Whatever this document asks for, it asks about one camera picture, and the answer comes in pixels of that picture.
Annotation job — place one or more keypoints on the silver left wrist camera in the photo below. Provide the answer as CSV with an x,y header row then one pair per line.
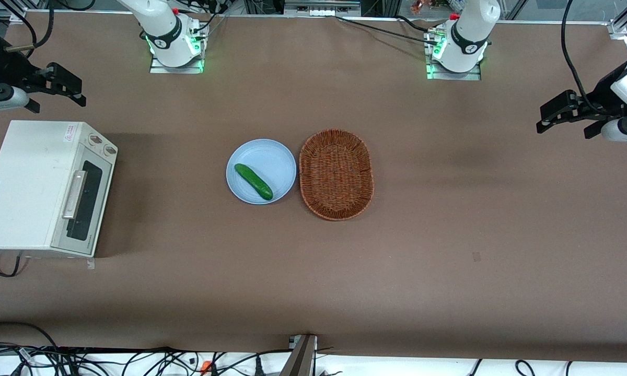
x,y
619,131

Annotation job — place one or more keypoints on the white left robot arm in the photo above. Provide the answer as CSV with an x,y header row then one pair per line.
x,y
467,31

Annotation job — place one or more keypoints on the white toaster oven body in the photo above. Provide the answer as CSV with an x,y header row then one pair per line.
x,y
26,177

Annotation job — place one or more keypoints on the light blue round plate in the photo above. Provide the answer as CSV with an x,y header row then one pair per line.
x,y
271,162

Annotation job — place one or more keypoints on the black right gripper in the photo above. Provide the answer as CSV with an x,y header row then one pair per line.
x,y
9,70

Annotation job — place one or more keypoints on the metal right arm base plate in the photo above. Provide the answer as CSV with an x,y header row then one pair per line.
x,y
159,69

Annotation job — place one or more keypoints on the aluminium corner frame bracket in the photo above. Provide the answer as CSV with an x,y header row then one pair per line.
x,y
619,28

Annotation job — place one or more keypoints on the green cucumber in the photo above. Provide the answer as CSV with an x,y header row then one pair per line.
x,y
253,181

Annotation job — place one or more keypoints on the grey power strip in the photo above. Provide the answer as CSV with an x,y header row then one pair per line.
x,y
322,7

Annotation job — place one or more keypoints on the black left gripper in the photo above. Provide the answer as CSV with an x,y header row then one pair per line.
x,y
601,95

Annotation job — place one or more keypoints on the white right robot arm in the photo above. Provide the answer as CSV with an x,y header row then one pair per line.
x,y
170,31

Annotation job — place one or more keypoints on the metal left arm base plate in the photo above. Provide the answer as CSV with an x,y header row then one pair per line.
x,y
470,76

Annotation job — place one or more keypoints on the grey camera mast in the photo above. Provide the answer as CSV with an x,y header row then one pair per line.
x,y
300,357

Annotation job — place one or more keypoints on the small white tape piece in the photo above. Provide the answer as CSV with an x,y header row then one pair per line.
x,y
90,263

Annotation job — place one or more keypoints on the beige oven knob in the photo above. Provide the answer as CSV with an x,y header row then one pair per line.
x,y
95,139
109,150

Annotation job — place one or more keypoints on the brown wicker oval basket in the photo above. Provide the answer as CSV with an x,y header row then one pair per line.
x,y
336,175

